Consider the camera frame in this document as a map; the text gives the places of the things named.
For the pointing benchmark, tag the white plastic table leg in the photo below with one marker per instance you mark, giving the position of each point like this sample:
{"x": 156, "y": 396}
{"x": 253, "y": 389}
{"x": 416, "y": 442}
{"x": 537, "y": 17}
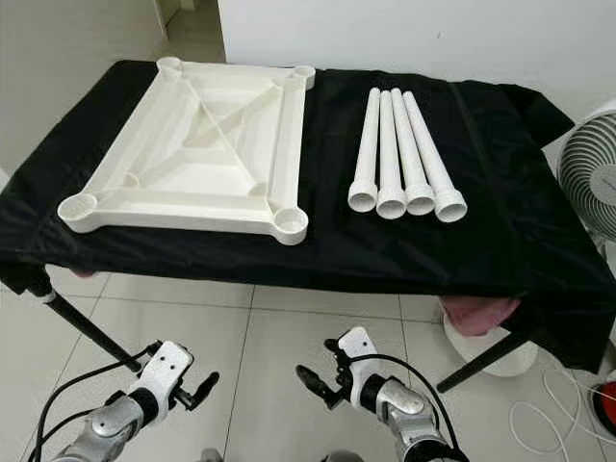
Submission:
{"x": 409, "y": 159}
{"x": 388, "y": 154}
{"x": 368, "y": 144}
{"x": 435, "y": 168}

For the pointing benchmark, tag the white plastic table top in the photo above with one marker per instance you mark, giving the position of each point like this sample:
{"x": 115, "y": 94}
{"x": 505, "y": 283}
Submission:
{"x": 202, "y": 159}

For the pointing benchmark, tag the grey left robot foot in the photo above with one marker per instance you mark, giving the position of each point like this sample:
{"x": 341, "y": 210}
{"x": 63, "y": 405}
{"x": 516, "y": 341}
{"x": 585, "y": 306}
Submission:
{"x": 209, "y": 455}

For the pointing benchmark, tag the grey robot foot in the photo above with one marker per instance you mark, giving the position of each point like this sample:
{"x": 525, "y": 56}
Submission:
{"x": 344, "y": 457}
{"x": 209, "y": 455}

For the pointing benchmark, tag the grey right robot foot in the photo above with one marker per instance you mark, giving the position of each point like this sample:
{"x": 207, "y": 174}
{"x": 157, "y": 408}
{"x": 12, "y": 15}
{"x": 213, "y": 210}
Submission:
{"x": 344, "y": 457}

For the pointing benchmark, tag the white round bucket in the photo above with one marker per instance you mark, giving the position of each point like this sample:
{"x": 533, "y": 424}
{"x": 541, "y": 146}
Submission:
{"x": 457, "y": 348}

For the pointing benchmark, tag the black metal table leg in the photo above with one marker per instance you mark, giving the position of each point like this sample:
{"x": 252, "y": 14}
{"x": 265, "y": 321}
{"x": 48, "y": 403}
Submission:
{"x": 91, "y": 332}
{"x": 481, "y": 366}

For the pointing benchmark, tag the pink cloth bundle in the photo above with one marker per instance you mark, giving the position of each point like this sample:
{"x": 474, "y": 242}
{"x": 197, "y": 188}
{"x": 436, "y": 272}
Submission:
{"x": 481, "y": 316}

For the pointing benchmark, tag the black tablecloth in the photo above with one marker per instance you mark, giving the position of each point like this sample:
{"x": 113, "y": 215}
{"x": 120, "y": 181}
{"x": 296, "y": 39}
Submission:
{"x": 500, "y": 212}

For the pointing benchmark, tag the red object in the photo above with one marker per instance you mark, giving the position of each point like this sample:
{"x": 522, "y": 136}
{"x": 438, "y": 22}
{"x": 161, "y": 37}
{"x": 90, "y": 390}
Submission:
{"x": 608, "y": 409}

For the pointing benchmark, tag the white round fan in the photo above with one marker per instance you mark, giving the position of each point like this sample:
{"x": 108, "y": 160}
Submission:
{"x": 587, "y": 173}

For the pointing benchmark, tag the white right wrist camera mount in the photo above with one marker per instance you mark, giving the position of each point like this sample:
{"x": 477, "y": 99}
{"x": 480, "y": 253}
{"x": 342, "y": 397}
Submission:
{"x": 356, "y": 345}

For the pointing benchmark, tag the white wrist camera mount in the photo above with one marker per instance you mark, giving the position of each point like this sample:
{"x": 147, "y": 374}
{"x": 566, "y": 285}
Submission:
{"x": 166, "y": 371}
{"x": 356, "y": 345}

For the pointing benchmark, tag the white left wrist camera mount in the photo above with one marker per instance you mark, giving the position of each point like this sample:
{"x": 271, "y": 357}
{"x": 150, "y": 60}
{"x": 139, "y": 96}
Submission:
{"x": 166, "y": 371}

